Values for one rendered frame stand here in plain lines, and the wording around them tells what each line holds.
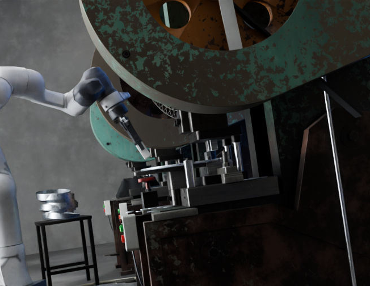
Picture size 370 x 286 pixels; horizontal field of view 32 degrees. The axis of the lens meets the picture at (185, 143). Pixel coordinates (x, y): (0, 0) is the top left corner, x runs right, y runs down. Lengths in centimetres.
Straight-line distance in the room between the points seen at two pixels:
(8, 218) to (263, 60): 100
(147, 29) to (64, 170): 710
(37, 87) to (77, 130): 648
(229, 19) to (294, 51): 21
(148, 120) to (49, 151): 538
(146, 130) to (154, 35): 179
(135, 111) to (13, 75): 133
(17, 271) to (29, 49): 699
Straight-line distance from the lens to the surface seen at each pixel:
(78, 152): 884
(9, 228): 224
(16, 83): 236
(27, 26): 916
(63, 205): 510
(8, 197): 218
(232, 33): 186
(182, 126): 220
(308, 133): 207
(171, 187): 219
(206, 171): 220
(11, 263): 224
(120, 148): 527
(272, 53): 186
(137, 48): 179
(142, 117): 356
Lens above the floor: 74
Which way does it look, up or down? 3 degrees up
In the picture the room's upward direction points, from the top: 8 degrees counter-clockwise
